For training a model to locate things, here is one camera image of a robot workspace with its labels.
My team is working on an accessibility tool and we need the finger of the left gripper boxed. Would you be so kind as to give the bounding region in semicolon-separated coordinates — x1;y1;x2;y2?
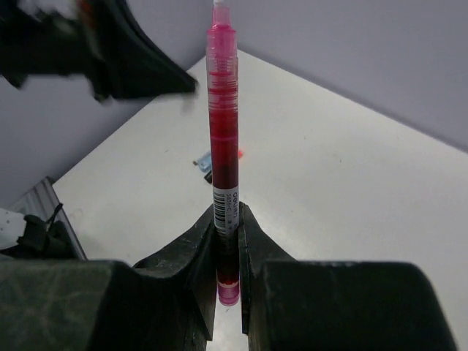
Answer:
1;1;197;103

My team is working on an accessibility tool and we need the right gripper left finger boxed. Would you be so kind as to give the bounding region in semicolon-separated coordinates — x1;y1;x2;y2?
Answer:
1;210;216;350

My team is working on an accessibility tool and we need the red pen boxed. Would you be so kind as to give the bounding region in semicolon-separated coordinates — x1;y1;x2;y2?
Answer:
206;1;240;306

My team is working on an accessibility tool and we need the black orange highlighter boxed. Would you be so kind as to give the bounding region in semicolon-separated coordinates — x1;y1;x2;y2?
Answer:
204;150;244;184

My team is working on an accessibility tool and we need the blue highlighter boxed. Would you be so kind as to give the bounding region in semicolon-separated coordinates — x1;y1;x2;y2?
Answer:
193;151;212;173

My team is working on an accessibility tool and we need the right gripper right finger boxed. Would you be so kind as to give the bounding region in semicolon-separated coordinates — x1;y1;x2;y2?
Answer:
238;205;456;350

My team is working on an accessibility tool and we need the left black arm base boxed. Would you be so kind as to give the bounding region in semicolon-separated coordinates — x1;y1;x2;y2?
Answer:
15;203;87;260

